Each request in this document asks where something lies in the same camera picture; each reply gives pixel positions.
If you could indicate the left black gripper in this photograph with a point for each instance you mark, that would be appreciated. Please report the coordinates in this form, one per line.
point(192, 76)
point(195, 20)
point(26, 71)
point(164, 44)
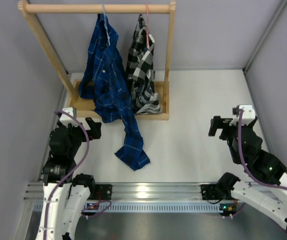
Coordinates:
point(95, 129)

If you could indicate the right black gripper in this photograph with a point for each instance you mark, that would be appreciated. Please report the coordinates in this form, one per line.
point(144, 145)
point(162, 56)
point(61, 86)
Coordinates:
point(217, 123)

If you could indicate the blue plaid shirt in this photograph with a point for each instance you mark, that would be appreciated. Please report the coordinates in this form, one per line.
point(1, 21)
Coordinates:
point(104, 83)

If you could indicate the light blue wire hanger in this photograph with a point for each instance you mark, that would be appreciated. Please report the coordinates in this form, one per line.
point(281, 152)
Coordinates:
point(106, 25)

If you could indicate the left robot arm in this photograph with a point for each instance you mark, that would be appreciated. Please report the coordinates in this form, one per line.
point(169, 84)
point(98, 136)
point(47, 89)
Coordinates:
point(65, 195)

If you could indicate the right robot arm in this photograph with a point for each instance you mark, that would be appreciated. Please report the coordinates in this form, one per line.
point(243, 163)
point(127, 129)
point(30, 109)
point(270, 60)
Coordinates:
point(263, 167)

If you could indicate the black white checkered shirt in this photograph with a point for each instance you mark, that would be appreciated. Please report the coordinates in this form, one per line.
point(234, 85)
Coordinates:
point(140, 73)

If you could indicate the wooden clothes rack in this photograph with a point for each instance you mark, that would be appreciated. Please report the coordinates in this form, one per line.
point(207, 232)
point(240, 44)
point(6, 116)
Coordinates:
point(85, 108)

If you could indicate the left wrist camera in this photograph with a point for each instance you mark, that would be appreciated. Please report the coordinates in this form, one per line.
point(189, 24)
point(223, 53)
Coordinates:
point(68, 116)

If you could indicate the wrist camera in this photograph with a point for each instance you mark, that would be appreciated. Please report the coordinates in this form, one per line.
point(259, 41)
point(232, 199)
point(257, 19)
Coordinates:
point(68, 116)
point(244, 113)

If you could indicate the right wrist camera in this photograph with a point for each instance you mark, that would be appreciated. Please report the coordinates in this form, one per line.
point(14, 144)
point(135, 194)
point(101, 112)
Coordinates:
point(244, 113)

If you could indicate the aluminium mounting rail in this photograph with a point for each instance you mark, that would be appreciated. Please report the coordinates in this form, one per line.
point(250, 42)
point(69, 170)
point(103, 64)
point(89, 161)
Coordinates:
point(153, 191)

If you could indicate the slotted cable duct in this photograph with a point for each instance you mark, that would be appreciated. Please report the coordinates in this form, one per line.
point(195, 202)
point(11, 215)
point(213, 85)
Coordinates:
point(158, 207)

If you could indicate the pink wire hanger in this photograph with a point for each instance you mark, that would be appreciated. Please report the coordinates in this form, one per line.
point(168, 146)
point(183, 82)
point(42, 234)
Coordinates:
point(147, 25)

